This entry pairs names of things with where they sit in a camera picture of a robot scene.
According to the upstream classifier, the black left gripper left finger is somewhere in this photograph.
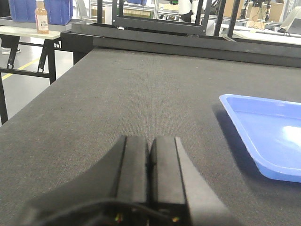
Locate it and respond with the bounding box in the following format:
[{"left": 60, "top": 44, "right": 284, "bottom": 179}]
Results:
[{"left": 16, "top": 136, "right": 149, "bottom": 226}]

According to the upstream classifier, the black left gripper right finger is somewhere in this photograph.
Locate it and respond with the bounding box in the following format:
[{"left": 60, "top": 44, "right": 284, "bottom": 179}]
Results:
[{"left": 150, "top": 136, "right": 238, "bottom": 226}]

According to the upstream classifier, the blue plastic tray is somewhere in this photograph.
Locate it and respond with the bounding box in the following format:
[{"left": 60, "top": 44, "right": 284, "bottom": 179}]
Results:
[{"left": 219, "top": 94, "right": 301, "bottom": 183}]

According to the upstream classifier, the dark grey table mat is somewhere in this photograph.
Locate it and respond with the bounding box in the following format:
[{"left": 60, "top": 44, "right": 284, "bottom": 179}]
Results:
[{"left": 0, "top": 49, "right": 301, "bottom": 226}]

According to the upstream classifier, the white folding table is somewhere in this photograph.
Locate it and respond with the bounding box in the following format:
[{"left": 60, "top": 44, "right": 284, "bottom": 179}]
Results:
[{"left": 0, "top": 25, "right": 62, "bottom": 125}]

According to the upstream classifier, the blue plastic crate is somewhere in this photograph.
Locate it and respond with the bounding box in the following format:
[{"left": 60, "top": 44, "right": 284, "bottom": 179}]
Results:
[{"left": 8, "top": 0, "right": 73, "bottom": 25}]

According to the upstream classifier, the orange drink bottle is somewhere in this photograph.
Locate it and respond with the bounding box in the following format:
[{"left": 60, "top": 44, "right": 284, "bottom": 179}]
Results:
[{"left": 35, "top": 0, "right": 49, "bottom": 34}]

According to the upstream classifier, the black metal frame rack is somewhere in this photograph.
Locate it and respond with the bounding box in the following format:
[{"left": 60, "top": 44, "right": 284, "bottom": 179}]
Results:
[{"left": 61, "top": 0, "right": 301, "bottom": 68}]

